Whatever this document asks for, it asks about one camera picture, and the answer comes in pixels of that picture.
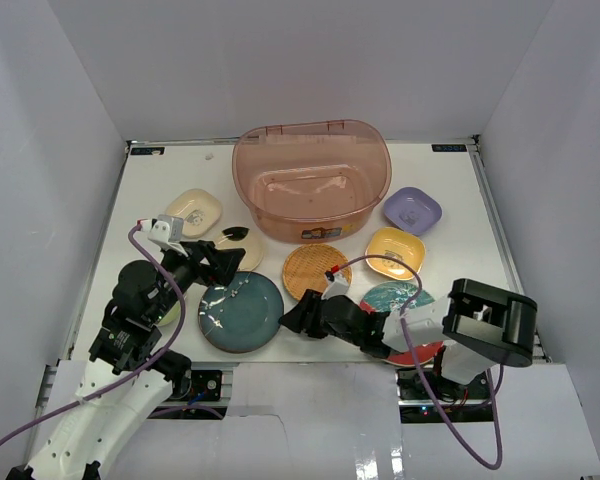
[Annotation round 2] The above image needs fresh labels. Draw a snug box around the red and teal plate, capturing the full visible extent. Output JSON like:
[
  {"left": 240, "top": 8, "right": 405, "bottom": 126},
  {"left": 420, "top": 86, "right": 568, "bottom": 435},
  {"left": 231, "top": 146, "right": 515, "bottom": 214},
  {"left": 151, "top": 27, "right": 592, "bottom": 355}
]
[{"left": 359, "top": 281, "right": 443, "bottom": 368}]

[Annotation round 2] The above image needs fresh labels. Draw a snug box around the dark teal round plate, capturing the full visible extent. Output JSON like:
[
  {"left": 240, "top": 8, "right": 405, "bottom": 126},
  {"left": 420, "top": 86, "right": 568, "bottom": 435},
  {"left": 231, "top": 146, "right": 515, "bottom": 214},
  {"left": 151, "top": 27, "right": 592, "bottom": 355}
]
[{"left": 197, "top": 272, "right": 284, "bottom": 354}]

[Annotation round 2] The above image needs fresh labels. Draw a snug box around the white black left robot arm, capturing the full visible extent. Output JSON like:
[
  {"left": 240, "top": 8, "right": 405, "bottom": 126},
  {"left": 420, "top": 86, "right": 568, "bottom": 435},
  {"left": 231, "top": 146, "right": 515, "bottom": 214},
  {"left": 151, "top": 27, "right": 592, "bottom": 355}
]
[{"left": 8, "top": 241, "right": 245, "bottom": 479}]

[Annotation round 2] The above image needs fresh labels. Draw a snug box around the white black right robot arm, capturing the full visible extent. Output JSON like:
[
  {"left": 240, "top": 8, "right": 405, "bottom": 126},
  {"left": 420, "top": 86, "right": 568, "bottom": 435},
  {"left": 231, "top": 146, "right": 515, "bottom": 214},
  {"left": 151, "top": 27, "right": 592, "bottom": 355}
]
[{"left": 279, "top": 274, "right": 538, "bottom": 399}]

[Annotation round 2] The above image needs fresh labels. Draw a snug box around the pink translucent plastic bin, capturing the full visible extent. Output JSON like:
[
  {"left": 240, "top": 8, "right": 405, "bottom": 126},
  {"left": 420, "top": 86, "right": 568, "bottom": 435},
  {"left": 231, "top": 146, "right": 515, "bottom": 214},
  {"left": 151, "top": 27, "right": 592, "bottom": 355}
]
[{"left": 232, "top": 119, "right": 392, "bottom": 243}]

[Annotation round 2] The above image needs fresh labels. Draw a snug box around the cream round plate black mark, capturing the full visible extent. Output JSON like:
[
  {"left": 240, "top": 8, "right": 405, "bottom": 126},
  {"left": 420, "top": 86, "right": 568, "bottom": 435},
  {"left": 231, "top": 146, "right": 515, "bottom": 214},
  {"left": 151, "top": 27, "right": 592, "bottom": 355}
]
[{"left": 213, "top": 226, "right": 265, "bottom": 271}]

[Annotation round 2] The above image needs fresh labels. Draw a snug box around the round woven bamboo plate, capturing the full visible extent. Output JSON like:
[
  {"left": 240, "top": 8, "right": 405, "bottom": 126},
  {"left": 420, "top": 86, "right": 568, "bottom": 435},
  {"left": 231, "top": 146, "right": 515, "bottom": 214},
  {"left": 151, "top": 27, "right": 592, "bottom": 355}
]
[{"left": 282, "top": 244, "right": 348, "bottom": 301}]

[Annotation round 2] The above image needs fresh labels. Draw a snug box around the light green dish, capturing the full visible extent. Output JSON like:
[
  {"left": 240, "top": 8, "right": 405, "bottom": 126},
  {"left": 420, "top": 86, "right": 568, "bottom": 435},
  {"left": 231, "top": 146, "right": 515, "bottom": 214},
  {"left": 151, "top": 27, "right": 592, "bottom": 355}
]
[{"left": 156, "top": 292, "right": 181, "bottom": 328}]

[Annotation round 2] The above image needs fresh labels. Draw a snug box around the cream square dish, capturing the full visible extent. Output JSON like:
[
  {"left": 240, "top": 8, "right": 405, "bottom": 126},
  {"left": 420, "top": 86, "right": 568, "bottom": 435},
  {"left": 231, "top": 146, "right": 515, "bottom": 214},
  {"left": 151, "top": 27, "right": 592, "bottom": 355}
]
[{"left": 165, "top": 189, "right": 223, "bottom": 239}]

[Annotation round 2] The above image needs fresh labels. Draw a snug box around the yellow square dish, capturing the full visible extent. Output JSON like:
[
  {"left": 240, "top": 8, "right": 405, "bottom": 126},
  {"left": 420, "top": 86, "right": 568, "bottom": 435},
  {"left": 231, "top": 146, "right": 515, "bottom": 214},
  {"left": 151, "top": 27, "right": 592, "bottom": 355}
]
[{"left": 365, "top": 227, "right": 426, "bottom": 281}]

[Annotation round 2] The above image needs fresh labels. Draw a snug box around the purple square dish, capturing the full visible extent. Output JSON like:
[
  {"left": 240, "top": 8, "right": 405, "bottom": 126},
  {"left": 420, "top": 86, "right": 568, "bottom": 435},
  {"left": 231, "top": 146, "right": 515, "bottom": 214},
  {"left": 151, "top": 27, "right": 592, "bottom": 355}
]
[{"left": 383, "top": 187, "right": 442, "bottom": 236}]

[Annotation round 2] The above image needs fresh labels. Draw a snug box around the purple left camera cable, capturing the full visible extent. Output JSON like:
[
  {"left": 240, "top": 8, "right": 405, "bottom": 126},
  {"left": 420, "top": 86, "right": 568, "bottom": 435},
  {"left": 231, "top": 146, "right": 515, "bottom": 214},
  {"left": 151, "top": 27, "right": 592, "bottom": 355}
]
[{"left": 0, "top": 219, "right": 226, "bottom": 466}]

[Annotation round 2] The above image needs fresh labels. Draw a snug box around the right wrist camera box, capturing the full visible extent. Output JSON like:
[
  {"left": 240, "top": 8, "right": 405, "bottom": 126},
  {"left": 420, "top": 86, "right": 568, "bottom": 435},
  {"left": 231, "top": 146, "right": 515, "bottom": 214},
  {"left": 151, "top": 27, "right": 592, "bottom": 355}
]
[{"left": 322, "top": 266, "right": 350, "bottom": 300}]

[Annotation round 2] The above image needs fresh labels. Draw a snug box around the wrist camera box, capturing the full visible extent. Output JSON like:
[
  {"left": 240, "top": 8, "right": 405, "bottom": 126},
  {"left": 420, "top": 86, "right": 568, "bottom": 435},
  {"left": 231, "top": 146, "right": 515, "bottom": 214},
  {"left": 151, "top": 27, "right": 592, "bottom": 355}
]
[
  {"left": 147, "top": 215, "right": 184, "bottom": 250},
  {"left": 322, "top": 266, "right": 350, "bottom": 300}
]

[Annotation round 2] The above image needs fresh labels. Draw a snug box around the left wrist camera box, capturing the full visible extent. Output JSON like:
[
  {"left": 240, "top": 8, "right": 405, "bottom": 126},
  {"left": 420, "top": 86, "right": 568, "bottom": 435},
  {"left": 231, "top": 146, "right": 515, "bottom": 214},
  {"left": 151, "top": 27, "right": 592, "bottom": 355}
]
[{"left": 147, "top": 215, "right": 184, "bottom": 250}]

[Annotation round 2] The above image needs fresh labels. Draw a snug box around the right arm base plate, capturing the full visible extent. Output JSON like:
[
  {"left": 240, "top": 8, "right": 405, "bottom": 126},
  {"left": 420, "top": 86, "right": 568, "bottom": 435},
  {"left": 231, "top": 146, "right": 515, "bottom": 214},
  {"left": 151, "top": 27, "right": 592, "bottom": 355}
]
[{"left": 397, "top": 368, "right": 490, "bottom": 405}]

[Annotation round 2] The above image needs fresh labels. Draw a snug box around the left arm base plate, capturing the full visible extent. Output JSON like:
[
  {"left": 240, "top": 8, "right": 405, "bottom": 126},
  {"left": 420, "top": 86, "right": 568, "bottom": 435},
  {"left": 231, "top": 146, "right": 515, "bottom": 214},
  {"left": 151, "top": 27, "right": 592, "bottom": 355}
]
[{"left": 169, "top": 370, "right": 223, "bottom": 404}]

